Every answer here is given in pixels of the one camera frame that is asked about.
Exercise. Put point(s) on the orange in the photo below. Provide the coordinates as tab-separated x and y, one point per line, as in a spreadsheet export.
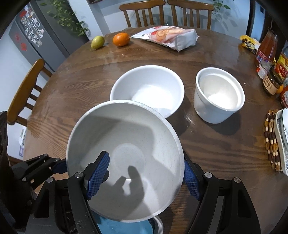
121	39

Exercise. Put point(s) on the yellow snack packet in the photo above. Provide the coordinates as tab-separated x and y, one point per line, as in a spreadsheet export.
249	43

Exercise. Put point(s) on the hanging green vine plant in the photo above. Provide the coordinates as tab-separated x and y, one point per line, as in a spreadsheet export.
221	5
67	18

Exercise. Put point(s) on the white rectangular dish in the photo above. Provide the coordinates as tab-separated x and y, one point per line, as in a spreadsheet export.
282	139

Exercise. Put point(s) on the small straight-sided white bowl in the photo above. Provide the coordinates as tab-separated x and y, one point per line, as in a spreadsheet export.
216	90

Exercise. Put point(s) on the white snack bag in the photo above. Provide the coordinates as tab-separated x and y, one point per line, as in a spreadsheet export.
166	36

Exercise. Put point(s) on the red sauce bottle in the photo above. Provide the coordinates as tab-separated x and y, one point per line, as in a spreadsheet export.
266	49

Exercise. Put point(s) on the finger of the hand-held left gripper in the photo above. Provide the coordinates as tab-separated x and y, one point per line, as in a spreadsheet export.
59	167

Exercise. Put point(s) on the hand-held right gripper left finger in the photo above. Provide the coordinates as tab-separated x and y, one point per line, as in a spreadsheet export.
96	177

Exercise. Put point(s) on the yellow-capped oil bottle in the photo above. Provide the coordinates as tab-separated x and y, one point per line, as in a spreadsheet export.
283	67

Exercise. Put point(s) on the wooden chair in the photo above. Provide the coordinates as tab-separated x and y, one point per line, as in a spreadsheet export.
27	90
191	5
141	4

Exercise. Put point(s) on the small orange fruit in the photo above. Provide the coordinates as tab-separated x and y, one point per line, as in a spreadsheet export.
280	89

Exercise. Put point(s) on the blue oval dish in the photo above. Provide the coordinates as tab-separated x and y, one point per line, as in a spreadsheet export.
126	227

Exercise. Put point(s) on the brown sauce jar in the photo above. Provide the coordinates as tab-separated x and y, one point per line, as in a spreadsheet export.
272	82

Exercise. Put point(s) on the medium white bowl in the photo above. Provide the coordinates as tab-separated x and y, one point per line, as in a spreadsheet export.
148	83

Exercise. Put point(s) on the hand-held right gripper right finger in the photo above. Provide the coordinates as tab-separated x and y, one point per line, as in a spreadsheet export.
191	180

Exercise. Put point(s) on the large white bowl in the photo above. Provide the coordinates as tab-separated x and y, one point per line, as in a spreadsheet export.
135	135

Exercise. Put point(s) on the grey refrigerator with photos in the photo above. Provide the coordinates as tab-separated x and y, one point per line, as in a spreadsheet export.
49	33

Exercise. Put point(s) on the green pear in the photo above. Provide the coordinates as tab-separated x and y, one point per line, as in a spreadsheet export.
97	42

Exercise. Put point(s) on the red food packet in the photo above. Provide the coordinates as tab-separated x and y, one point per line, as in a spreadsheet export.
284	96

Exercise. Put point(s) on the small red white packet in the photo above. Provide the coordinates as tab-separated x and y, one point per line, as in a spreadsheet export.
262	70

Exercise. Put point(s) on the wooden beaded trivet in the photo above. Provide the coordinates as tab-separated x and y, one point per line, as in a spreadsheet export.
271	139

